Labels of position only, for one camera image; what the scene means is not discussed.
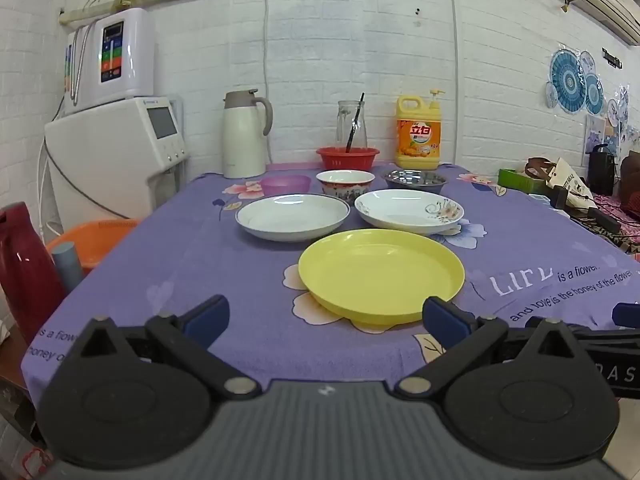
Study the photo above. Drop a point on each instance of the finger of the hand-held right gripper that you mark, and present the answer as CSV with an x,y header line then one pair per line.
x,y
627,315

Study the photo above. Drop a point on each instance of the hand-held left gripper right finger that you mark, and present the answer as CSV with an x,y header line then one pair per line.
x,y
440,317

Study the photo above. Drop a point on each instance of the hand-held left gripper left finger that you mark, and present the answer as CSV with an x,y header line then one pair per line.
x,y
207,312

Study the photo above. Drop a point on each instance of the white bowl with red pattern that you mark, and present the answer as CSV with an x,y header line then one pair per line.
x,y
345,185

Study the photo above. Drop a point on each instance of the purple floral tablecloth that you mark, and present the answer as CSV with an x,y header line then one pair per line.
x,y
200,270

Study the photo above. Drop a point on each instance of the yellow plastic plate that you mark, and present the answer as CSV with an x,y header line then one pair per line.
x,y
380,270

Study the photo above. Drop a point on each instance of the patterned pink cloth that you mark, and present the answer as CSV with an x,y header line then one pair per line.
x,y
620,220

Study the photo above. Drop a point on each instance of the white plate with floral print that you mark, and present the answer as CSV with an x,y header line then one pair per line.
x,y
400,210

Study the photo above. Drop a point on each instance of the white plate with blue rim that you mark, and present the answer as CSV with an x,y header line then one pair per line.
x,y
292,215

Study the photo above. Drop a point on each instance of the orange plastic basin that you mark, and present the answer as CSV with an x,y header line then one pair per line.
x,y
95,240

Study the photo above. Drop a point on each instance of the steel bowl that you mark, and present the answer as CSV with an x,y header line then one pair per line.
x,y
415,180

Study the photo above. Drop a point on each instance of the brown round bag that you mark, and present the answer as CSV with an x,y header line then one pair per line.
x,y
631,175

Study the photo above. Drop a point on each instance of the white tote bag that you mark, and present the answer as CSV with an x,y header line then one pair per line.
x,y
570,180

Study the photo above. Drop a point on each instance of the black speaker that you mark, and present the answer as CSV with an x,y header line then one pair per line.
x,y
601,170

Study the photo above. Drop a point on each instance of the grey cylinder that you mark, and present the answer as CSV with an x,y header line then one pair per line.
x,y
67,265

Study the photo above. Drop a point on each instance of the purple plastic bowl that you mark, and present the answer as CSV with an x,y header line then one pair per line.
x,y
285,185

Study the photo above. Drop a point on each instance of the green box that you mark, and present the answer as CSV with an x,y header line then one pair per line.
x,y
515,180

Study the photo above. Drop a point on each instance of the white thermos jug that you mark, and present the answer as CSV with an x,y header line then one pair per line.
x,y
242,140

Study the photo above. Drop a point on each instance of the white water dispenser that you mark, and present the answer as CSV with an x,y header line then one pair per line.
x,y
110,160

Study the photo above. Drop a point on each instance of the red plastic basin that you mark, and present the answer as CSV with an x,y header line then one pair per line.
x,y
347,159

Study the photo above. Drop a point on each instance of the yellow detergent bottle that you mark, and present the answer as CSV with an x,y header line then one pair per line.
x,y
417,135

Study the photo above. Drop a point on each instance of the red thermos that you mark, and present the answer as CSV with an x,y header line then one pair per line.
x,y
27,265

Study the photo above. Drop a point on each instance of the glass jar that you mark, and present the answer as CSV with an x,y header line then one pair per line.
x,y
360,125

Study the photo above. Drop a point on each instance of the blue paper fan decoration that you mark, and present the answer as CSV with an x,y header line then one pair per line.
x,y
570,80

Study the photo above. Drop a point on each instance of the white water purifier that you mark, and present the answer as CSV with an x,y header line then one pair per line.
x,y
125,55

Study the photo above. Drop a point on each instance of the wall pictures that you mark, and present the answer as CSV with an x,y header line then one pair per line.
x,y
612,130

